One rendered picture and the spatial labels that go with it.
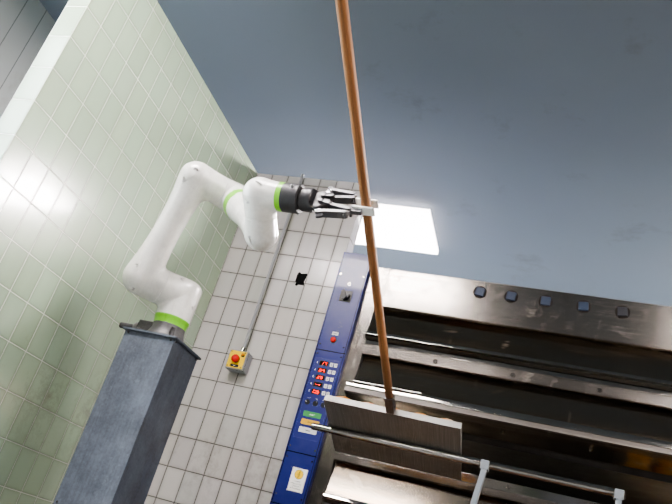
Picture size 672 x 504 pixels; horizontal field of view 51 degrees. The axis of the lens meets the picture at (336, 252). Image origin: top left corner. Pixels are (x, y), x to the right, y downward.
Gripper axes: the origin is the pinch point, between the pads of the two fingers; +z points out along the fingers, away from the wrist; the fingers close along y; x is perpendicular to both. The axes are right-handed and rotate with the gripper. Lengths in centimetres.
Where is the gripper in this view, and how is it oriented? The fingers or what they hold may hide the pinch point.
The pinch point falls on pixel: (365, 206)
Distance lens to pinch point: 210.7
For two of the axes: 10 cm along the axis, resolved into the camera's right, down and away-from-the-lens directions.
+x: -1.2, -7.5, -6.5
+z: 9.4, 1.3, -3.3
